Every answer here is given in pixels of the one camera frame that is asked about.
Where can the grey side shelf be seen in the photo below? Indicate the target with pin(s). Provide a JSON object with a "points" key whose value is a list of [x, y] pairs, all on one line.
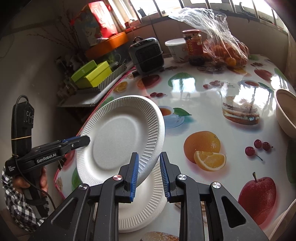
{"points": [[90, 99]]}

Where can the fruit print tablecloth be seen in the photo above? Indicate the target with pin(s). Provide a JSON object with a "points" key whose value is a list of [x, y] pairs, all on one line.
{"points": [[221, 126]]}

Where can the plastic bag of oranges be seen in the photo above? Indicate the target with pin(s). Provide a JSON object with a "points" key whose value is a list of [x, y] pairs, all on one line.
{"points": [[219, 44]]}

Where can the white paper cup container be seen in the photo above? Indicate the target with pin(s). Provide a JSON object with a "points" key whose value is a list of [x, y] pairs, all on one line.
{"points": [[178, 50]]}

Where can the orange box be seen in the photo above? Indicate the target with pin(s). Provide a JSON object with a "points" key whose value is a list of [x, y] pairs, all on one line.
{"points": [[106, 46]]}

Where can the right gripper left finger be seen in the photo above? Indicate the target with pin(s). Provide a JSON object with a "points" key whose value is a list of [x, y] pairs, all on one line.
{"points": [[92, 212]]}

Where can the red gift bag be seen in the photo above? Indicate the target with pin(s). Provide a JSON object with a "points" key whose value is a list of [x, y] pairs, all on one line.
{"points": [[94, 23]]}

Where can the zigzag pattern box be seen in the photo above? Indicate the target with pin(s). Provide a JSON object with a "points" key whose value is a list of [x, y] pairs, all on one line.
{"points": [[103, 85]]}

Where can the grey portable heater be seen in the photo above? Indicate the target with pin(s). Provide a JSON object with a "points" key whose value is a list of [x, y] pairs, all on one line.
{"points": [[146, 55]]}

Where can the left hand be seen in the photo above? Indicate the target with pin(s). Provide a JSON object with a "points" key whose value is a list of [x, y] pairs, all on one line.
{"points": [[20, 184]]}

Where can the checkered left sleeve forearm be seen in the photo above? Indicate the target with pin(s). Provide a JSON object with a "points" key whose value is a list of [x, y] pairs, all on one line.
{"points": [[22, 213]]}

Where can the white paper plate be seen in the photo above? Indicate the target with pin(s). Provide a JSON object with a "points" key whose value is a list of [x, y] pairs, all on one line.
{"points": [[148, 204], [125, 125]]}

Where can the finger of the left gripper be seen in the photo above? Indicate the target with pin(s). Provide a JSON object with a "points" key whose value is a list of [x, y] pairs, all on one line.
{"points": [[73, 142], [60, 148]]}

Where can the red label sauce jar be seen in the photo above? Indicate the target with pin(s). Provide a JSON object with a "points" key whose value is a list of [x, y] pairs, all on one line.
{"points": [[194, 46]]}

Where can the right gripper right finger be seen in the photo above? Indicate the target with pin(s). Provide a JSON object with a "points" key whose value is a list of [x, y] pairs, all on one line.
{"points": [[226, 218]]}

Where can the upper green box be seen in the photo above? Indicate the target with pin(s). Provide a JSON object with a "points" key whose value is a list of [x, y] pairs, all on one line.
{"points": [[84, 70]]}

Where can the beige paper bowl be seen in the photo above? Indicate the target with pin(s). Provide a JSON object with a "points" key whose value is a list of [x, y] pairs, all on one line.
{"points": [[285, 111], [277, 228]]}

